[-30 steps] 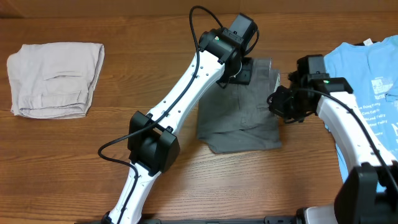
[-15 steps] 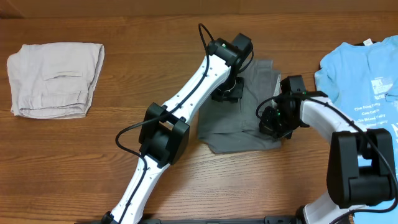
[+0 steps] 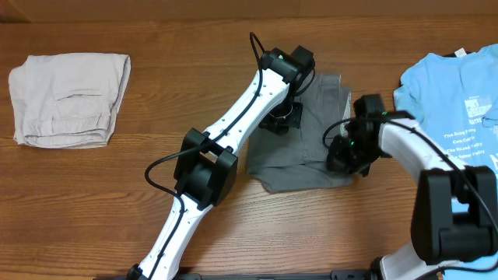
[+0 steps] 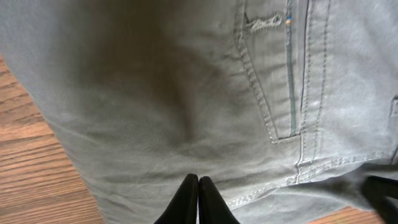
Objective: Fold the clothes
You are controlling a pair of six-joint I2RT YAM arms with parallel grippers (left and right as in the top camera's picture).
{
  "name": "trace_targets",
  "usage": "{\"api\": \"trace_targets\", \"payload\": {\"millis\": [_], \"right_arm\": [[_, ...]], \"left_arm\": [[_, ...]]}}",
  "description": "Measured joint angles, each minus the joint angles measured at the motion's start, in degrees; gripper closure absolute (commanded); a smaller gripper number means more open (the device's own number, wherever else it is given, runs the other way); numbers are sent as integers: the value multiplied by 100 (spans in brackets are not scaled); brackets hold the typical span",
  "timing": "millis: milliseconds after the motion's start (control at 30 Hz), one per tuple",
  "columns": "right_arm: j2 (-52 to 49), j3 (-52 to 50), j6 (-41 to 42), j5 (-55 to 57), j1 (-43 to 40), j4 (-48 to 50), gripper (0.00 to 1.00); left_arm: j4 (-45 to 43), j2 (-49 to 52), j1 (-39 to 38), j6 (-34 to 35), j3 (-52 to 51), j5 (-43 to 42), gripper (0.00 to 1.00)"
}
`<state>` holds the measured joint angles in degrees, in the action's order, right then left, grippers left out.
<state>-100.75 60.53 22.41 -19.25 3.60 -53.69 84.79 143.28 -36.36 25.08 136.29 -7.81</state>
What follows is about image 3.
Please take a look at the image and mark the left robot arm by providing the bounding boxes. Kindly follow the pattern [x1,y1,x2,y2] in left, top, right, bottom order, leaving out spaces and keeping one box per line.
[126,46,315,279]

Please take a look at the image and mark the folded beige shorts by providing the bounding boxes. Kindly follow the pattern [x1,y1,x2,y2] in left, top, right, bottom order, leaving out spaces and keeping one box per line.
[9,53,132,149]

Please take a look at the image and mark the light blue printed t-shirt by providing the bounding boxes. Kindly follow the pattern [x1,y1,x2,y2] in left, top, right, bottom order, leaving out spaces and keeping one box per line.
[392,44,498,280]

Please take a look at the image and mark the grey shorts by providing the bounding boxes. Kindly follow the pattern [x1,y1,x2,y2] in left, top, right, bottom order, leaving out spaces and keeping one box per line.
[246,74,352,194]

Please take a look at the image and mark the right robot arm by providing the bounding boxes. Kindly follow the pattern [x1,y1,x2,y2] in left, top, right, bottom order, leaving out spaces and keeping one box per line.
[322,94,497,280]

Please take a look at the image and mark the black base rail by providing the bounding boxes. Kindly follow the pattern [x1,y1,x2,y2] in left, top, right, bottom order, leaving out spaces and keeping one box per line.
[93,268,390,280]

